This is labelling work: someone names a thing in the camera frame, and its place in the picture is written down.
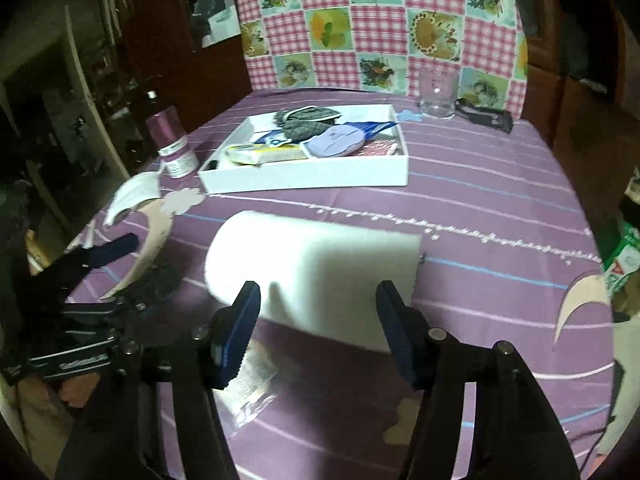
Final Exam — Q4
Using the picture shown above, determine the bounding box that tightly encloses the yellow tissue pack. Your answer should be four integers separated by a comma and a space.
226, 142, 308, 166

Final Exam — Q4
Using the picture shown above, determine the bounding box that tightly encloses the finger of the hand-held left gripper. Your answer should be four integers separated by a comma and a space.
30, 232, 141, 301
117, 265, 182, 311

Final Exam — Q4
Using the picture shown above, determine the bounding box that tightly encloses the purple bottle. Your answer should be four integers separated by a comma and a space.
144, 91, 198, 180

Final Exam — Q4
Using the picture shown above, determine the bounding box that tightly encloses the green plaid pouch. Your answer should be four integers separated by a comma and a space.
272, 105, 342, 142

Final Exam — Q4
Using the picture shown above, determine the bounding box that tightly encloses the clear plastic packet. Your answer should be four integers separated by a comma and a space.
212, 340, 280, 428

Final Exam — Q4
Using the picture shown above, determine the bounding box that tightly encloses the purple striped tablecloth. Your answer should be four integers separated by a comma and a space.
30, 87, 616, 480

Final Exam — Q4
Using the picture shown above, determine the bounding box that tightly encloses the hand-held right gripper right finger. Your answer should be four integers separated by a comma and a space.
375, 280, 583, 480

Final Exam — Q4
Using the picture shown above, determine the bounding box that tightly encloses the white face mask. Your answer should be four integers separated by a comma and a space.
102, 171, 161, 226

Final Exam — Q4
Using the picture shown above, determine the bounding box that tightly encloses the lavender cloth pad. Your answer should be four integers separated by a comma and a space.
302, 125, 366, 157

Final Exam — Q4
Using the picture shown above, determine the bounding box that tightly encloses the white door frame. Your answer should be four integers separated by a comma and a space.
62, 5, 128, 181

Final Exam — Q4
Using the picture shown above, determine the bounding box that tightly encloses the white paper roll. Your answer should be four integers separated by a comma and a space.
205, 210, 425, 353

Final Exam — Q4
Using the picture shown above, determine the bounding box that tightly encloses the black clip tool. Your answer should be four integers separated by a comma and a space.
454, 97, 515, 135

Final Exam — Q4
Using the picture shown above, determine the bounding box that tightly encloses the dark wooden cabinet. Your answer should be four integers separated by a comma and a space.
520, 0, 640, 221
120, 0, 253, 121

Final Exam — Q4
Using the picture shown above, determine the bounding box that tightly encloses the green cardboard box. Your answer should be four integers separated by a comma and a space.
602, 225, 640, 296

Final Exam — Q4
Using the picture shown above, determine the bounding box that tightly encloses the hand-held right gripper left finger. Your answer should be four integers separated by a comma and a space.
55, 280, 262, 480

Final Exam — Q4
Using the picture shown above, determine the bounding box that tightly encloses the dark blue bag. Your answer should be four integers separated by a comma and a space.
345, 119, 398, 141

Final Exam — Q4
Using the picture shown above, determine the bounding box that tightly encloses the white cardboard box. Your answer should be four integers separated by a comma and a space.
197, 104, 411, 196

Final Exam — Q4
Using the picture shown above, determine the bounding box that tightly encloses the clear drinking glass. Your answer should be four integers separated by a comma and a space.
417, 66, 460, 121

